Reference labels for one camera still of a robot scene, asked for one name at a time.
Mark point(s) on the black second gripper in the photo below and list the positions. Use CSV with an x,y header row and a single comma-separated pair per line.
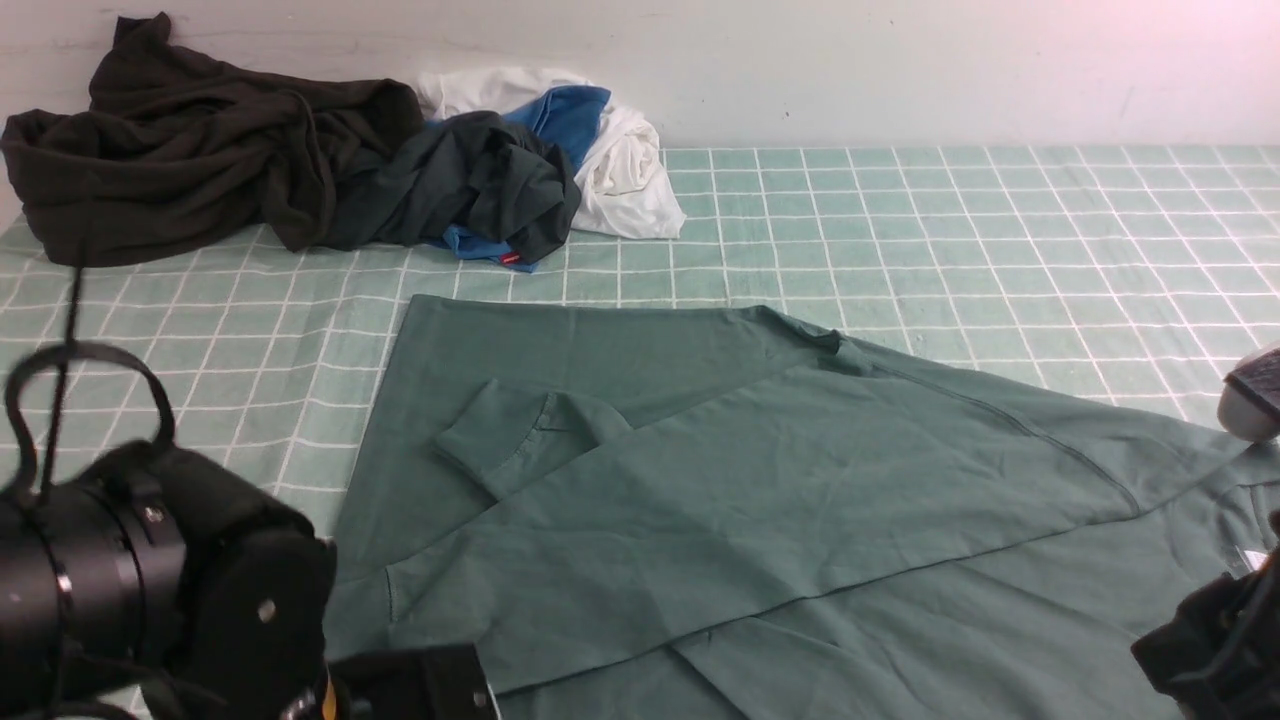
x,y
1216,657

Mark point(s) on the green long-sleeved shirt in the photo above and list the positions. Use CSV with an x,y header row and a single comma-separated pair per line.
x,y
732,514

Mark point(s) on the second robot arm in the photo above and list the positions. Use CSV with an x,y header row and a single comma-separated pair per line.
x,y
1249,404

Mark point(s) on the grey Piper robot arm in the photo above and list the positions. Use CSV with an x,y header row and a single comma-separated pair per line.
x,y
161,569

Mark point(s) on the green checkered tablecloth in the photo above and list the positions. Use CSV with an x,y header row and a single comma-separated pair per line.
x,y
1131,276

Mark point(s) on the white garment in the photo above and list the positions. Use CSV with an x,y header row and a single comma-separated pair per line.
x,y
625,187

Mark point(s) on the blue garment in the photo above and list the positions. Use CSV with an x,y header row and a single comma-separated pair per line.
x,y
566,116

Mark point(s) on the dark green crumpled garment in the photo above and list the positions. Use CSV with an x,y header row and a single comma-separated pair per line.
x,y
477,172

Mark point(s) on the dark brown crumpled garment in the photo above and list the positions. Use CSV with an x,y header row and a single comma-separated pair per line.
x,y
178,150

